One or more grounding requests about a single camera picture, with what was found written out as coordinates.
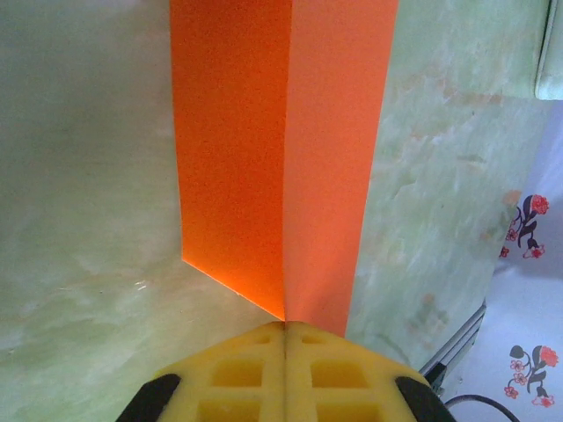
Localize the orange square paper sheet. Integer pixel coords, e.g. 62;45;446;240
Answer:
169;0;399;339

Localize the thin black left camera cable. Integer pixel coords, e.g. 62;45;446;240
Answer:
442;393;527;422

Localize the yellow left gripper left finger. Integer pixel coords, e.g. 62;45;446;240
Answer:
116;323;286;422

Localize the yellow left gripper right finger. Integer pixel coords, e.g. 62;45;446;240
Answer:
283;320;458;422

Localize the aluminium side frame rail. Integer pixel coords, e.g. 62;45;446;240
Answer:
420;298;487;392

